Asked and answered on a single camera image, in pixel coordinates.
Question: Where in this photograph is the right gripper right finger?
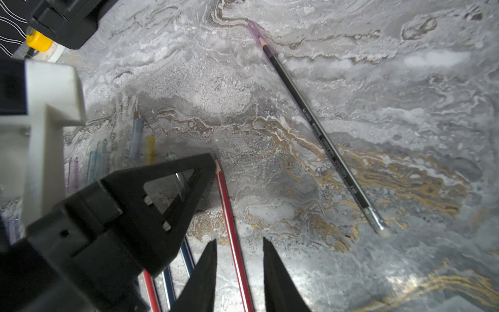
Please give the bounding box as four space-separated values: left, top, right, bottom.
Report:
263 237 310 311

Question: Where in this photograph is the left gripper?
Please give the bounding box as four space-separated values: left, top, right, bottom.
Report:
1 153 215 311

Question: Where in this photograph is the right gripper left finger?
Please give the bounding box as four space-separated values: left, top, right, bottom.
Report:
171 239 217 312

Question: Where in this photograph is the purple transparent pencil cap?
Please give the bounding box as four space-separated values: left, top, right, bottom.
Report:
67 157 79 194

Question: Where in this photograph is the blue pencil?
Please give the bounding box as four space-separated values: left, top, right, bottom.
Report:
162 267 176 311

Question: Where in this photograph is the yellow transparent pencil cap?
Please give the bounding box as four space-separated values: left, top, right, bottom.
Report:
144 135 155 165

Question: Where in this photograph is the clear blue pencil cap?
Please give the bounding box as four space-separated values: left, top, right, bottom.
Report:
129 111 144 159

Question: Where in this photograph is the light blue transparent cap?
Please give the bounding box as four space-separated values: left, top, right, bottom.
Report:
86 150 98 185

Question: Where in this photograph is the green transparent pencil cap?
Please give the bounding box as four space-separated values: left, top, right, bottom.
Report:
96 139 108 179

